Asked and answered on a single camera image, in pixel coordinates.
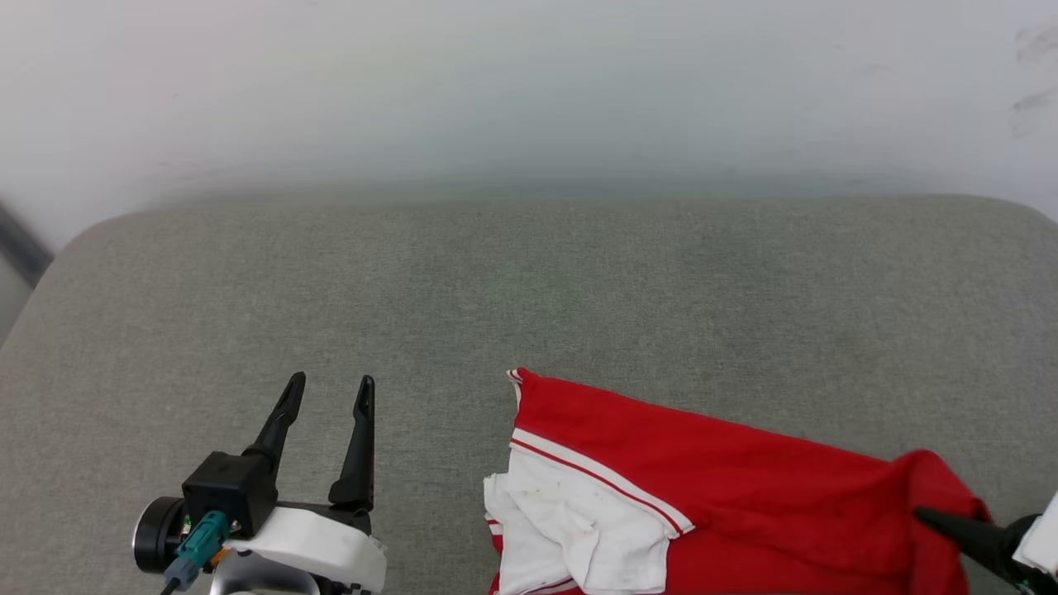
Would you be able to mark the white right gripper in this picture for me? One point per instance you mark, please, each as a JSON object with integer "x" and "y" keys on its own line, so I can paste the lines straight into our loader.
{"x": 1043, "y": 545}

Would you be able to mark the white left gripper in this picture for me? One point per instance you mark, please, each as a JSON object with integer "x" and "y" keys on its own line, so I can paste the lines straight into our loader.
{"x": 322, "y": 541}

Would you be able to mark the red and white garment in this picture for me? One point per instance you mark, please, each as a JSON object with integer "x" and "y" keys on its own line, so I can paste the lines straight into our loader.
{"x": 744, "y": 496}

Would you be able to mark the grey fabric sofa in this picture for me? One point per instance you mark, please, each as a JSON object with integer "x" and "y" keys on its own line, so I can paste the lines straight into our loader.
{"x": 579, "y": 289}

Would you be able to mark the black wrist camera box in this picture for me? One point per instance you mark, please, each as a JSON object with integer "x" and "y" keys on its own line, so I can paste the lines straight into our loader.
{"x": 231, "y": 492}

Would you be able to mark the dark grey wall strip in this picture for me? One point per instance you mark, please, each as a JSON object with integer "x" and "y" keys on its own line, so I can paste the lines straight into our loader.
{"x": 21, "y": 248}

